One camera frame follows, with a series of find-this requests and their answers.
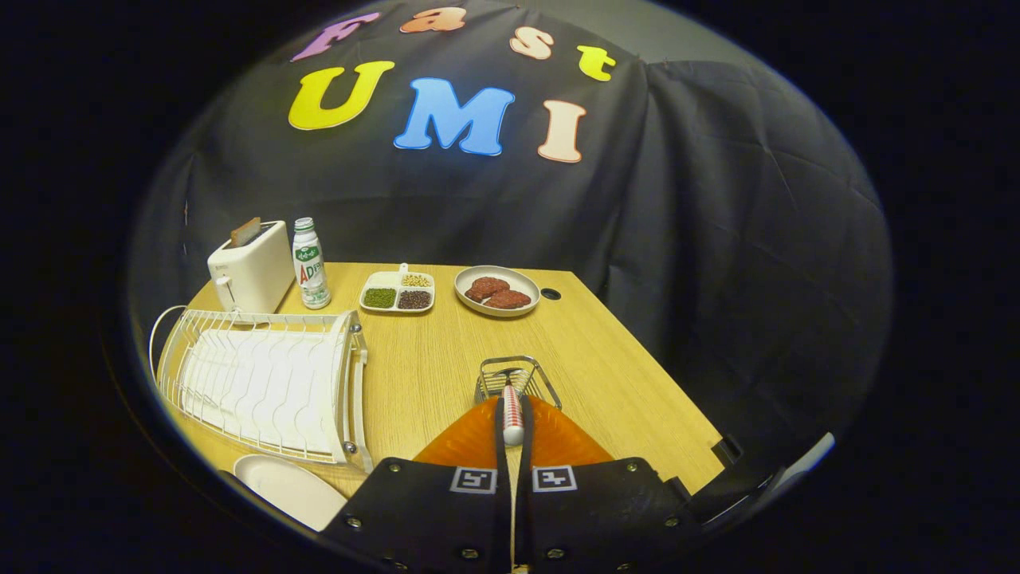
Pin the red meat patty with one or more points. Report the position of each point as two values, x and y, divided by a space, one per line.
510 300
486 287

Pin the small beige plate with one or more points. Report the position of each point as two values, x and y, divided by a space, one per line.
522 283

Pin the brown toast slice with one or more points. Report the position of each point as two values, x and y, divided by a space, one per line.
245 231

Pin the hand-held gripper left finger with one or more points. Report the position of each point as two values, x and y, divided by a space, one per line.
422 518

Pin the white toaster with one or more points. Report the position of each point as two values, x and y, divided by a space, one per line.
259 275

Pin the white divided tray of beans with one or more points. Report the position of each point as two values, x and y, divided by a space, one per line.
396 291

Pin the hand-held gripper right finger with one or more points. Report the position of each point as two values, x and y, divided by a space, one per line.
606 518

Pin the white plate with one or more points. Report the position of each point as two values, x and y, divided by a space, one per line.
287 490

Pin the black backdrop cloth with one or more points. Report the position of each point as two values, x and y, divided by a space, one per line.
717 239

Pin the white bottle with green label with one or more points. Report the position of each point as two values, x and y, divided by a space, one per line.
312 271

